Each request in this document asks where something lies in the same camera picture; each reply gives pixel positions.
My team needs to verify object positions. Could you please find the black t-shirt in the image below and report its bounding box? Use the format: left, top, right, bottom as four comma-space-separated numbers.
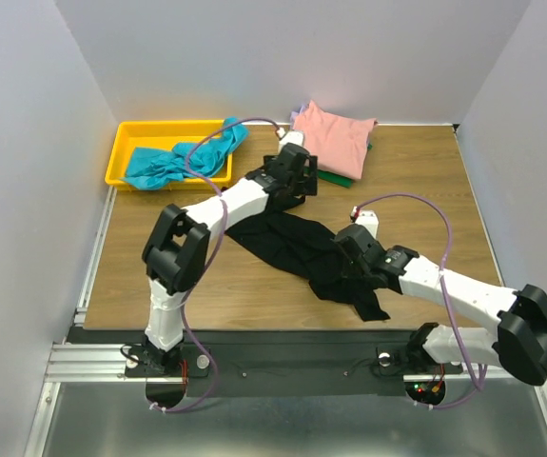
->
225, 196, 390, 322

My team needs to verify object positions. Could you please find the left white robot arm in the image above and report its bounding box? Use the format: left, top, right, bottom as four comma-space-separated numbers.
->
132, 143, 318, 376

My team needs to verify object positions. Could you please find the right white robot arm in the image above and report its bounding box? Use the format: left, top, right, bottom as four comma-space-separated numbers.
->
334, 224, 547, 386

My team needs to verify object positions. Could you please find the green folded t-shirt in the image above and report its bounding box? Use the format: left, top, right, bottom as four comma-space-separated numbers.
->
315, 141, 373, 188

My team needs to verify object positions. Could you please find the pink folded t-shirt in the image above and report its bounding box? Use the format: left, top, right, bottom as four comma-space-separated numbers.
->
300, 100, 378, 156

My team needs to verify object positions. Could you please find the lavender folded t-shirt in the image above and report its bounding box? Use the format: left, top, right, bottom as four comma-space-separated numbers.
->
290, 103, 309, 130

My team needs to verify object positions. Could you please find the yellow plastic bin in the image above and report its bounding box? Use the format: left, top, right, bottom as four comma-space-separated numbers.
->
104, 119, 223, 192

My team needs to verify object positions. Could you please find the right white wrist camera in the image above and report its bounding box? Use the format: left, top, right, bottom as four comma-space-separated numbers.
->
350, 206, 379, 238

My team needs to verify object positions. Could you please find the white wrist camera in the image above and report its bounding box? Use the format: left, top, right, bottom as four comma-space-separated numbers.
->
276, 127, 304, 151
350, 206, 379, 238

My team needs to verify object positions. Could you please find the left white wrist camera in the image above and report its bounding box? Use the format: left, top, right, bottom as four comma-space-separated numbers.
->
276, 127, 304, 151

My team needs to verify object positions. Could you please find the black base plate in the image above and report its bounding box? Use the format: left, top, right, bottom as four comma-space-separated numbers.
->
122, 330, 461, 407

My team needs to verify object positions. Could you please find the aluminium frame rail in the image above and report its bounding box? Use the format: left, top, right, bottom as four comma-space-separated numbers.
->
25, 190, 179, 456

